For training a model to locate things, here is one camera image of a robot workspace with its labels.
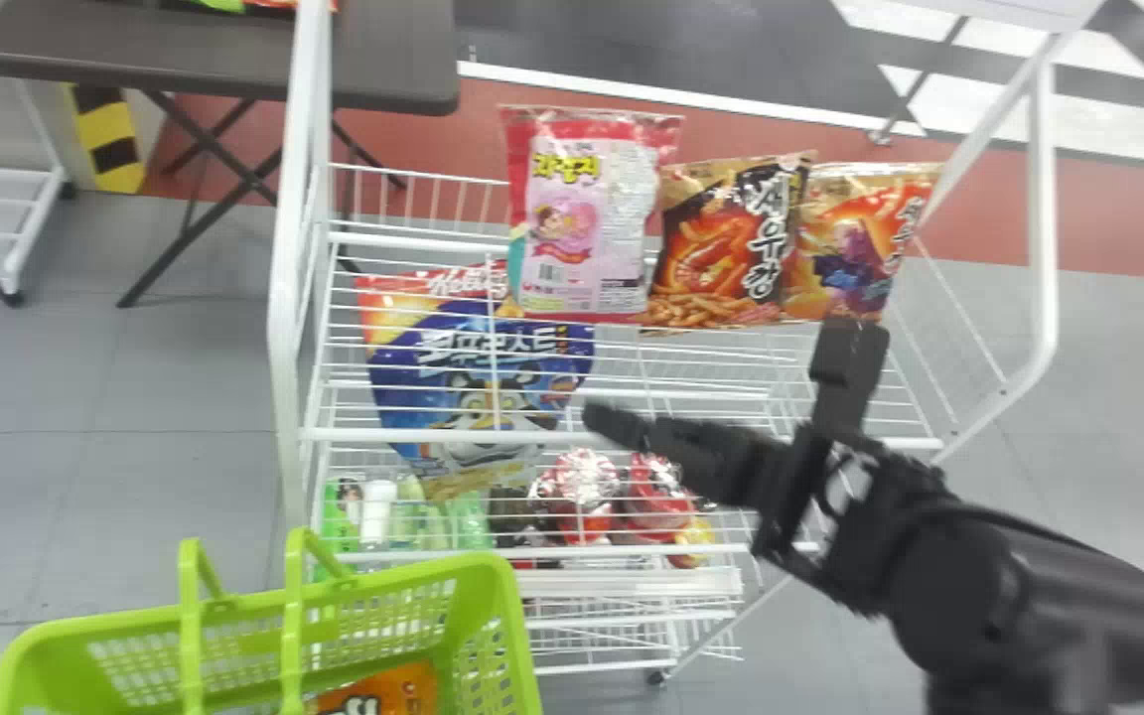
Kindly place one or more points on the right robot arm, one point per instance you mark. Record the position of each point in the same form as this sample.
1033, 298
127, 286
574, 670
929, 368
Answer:
1009, 596

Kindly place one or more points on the green basket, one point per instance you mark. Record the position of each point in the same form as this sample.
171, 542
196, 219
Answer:
234, 636

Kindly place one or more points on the red noodle cup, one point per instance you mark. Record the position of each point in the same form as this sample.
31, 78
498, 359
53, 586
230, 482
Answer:
656, 497
580, 492

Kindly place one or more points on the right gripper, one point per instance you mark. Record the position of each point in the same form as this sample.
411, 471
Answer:
736, 467

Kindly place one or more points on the striped post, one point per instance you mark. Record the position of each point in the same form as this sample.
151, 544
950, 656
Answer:
110, 139

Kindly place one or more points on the white bottle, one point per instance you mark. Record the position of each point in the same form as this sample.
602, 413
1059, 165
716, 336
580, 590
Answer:
378, 511

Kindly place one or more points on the orange snack packet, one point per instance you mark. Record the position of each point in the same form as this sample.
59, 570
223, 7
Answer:
383, 693
850, 248

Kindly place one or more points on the pink snack packet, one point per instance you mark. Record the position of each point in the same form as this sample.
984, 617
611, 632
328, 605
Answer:
582, 218

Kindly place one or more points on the dark side table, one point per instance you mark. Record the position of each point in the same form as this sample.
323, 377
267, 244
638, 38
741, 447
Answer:
234, 55

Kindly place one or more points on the black snack packet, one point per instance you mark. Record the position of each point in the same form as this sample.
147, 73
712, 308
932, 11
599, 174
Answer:
721, 248

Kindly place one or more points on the green bottle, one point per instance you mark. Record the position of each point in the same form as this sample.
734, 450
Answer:
463, 521
339, 516

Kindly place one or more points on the blue cereal bag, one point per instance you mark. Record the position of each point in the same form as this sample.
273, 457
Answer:
473, 367

